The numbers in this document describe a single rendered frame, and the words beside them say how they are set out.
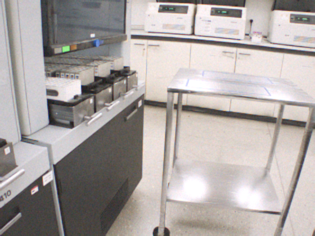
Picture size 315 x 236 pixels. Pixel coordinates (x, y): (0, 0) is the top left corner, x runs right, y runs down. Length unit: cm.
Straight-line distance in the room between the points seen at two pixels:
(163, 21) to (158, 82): 73
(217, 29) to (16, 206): 270
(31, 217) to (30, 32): 52
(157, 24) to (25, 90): 250
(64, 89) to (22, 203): 37
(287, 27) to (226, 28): 64
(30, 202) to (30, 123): 23
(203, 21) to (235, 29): 36
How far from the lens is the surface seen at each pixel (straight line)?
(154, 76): 324
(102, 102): 104
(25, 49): 81
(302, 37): 312
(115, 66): 130
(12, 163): 69
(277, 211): 137
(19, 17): 79
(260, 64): 308
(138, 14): 391
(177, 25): 311
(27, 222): 81
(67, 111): 88
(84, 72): 105
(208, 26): 306
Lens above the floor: 108
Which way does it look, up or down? 20 degrees down
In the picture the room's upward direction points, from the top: 3 degrees clockwise
